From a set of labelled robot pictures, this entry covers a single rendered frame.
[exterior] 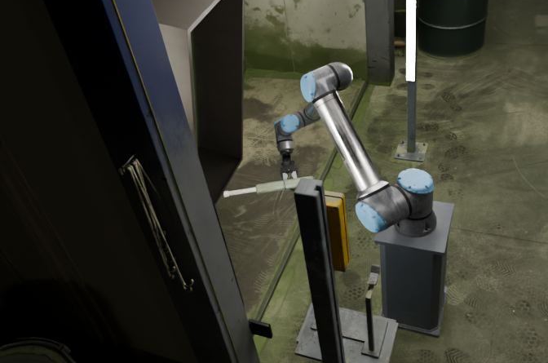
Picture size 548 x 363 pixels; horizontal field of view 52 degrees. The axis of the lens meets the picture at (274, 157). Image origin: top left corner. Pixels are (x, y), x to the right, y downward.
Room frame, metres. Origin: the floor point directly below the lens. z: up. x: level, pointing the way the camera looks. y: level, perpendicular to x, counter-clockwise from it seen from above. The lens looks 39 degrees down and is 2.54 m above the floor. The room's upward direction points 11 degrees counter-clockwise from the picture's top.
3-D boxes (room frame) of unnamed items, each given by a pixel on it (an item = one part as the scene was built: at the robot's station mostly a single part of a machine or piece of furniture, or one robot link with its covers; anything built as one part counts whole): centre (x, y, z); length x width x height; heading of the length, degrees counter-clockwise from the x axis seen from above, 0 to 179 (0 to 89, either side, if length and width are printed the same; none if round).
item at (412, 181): (1.73, -0.57, 0.83); 0.17 x 0.15 x 0.18; 112
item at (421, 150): (2.96, -0.95, 0.01); 0.20 x 0.20 x 0.01; 62
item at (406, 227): (1.73, -0.57, 0.69); 0.19 x 0.19 x 0.10
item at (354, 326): (1.14, -0.14, 0.95); 0.26 x 0.15 x 0.32; 62
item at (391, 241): (1.73, -0.57, 0.32); 0.31 x 0.31 x 0.64; 62
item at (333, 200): (1.05, -0.10, 1.42); 0.12 x 0.06 x 0.26; 62
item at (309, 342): (1.12, -0.13, 0.78); 0.31 x 0.23 x 0.01; 62
